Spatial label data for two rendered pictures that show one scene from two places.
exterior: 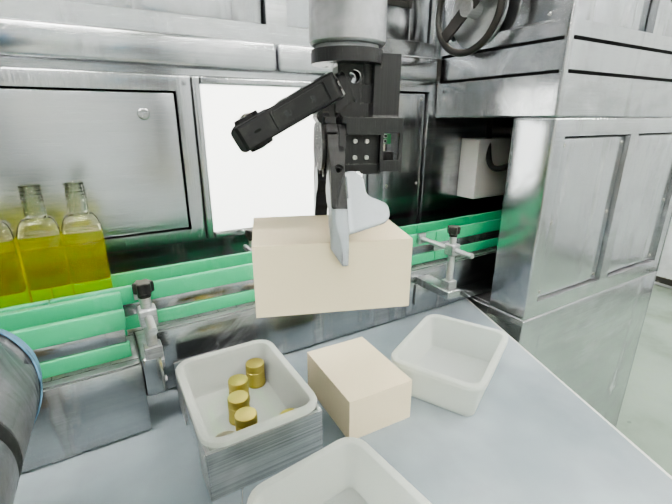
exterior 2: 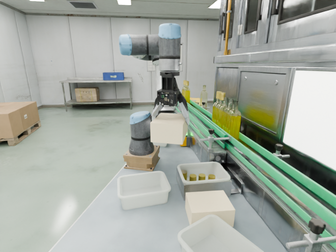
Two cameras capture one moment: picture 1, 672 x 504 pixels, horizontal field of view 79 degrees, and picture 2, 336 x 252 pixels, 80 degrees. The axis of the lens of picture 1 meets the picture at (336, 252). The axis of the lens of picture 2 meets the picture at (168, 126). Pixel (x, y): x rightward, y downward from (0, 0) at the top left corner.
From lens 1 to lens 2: 1.01 m
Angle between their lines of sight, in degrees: 105
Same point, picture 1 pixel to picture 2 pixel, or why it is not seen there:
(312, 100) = not seen: hidden behind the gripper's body
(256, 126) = not seen: hidden behind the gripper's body
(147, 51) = (284, 57)
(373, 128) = (159, 92)
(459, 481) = (153, 229)
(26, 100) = (255, 75)
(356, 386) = (194, 196)
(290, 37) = not seen: outside the picture
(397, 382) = (191, 208)
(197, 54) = (300, 56)
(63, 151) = (257, 92)
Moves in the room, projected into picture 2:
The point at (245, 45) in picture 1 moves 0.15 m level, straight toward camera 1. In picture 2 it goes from (323, 47) to (276, 48)
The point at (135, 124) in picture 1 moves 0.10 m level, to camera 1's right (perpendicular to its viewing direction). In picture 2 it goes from (273, 86) to (275, 88)
